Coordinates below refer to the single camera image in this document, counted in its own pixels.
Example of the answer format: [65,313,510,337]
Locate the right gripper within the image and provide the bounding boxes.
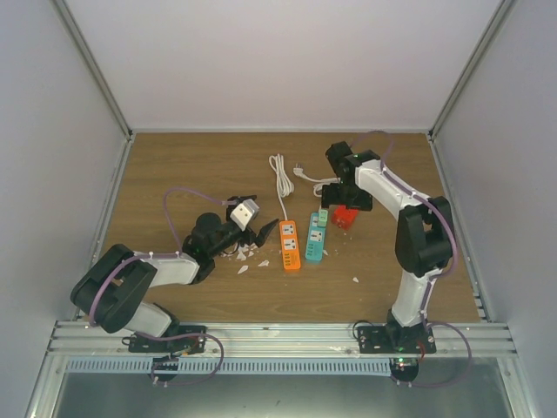
[322,183,372,211]

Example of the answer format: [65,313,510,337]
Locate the red cube socket adapter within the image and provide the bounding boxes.
[332,206,359,231]

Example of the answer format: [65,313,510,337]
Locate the orange power strip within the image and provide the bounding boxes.
[279,220,301,273]

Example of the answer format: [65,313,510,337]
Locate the teal power strip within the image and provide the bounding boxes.
[305,212,325,264]

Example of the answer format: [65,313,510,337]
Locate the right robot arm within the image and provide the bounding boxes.
[321,141,457,353]

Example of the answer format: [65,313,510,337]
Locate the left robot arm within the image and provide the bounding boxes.
[70,212,279,352]

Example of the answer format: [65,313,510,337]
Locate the white plastic shards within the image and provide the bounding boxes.
[221,244,271,275]

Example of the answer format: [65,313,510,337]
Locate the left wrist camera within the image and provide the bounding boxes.
[227,195,260,232]

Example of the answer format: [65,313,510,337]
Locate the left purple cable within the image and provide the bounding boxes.
[89,186,236,327]

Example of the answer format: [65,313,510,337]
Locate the purple cable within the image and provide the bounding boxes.
[89,186,236,327]
[347,130,473,388]

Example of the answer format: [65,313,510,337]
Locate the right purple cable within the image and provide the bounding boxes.
[347,130,473,388]

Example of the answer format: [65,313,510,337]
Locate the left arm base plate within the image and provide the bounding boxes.
[121,325,207,355]

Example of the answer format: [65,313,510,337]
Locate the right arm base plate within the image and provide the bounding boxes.
[352,320,437,354]

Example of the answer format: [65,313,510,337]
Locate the aluminium rail frame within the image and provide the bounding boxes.
[25,320,537,417]

